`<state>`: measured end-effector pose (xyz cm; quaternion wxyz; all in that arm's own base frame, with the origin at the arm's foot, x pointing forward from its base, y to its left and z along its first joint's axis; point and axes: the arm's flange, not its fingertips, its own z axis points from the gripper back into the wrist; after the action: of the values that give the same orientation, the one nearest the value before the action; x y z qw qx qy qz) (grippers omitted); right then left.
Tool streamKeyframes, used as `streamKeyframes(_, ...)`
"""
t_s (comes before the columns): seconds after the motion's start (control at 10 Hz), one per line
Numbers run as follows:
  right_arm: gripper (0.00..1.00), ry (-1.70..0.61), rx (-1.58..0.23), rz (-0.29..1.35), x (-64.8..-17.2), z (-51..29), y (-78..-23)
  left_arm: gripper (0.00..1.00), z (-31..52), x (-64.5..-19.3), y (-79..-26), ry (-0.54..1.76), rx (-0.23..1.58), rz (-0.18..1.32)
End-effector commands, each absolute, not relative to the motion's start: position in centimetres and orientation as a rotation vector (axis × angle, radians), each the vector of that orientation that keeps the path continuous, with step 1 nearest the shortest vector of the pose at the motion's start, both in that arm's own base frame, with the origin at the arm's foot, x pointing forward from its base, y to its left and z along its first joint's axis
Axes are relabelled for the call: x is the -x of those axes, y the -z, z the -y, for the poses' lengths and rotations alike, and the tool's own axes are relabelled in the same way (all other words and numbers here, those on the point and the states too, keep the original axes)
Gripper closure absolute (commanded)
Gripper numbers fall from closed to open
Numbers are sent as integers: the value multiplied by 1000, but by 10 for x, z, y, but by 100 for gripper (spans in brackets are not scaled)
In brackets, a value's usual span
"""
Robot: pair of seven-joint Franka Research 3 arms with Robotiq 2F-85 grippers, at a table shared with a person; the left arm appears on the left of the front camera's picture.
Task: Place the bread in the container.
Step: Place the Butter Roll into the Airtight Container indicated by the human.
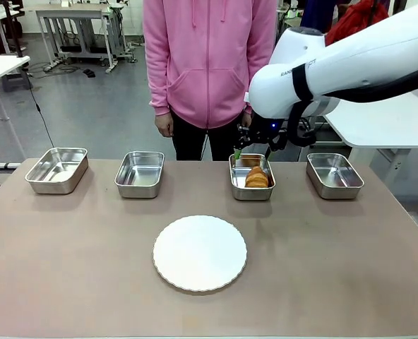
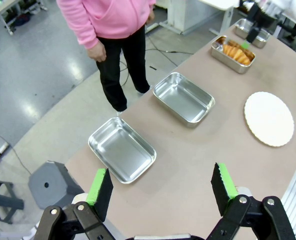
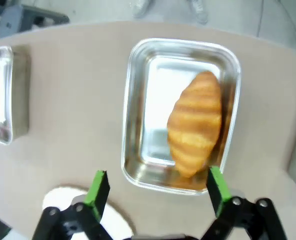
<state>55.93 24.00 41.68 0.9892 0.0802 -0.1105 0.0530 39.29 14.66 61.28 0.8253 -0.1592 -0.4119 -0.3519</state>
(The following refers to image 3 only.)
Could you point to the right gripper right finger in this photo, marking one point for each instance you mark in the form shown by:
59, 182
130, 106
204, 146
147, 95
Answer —
219, 197

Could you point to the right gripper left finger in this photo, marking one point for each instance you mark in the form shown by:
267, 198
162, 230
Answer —
98, 195

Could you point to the golden croissant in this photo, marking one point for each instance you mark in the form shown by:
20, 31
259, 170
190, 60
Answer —
195, 120

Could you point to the steel rectangular container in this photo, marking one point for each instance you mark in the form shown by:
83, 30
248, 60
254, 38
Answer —
153, 100
3, 95

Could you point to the white scalloped plate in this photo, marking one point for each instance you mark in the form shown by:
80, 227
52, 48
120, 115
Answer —
60, 197

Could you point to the white sneaker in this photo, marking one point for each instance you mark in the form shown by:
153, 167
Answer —
199, 10

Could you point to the grey metal table base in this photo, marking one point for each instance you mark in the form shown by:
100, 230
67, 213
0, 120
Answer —
25, 20

